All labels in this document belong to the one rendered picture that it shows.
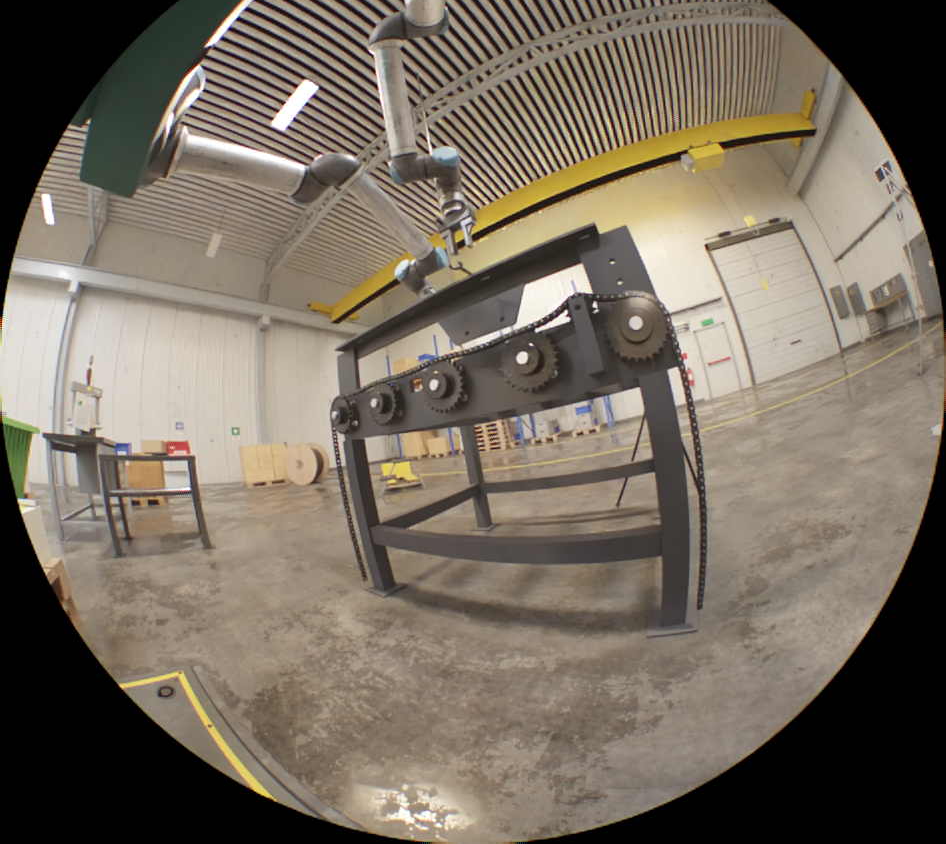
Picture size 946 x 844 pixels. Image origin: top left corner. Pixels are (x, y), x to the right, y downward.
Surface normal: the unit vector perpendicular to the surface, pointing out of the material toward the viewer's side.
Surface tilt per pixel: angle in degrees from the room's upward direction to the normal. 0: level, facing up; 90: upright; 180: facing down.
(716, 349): 90
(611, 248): 90
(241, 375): 90
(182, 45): 180
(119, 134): 180
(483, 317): 90
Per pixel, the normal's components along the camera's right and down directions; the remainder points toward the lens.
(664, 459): -0.54, -0.07
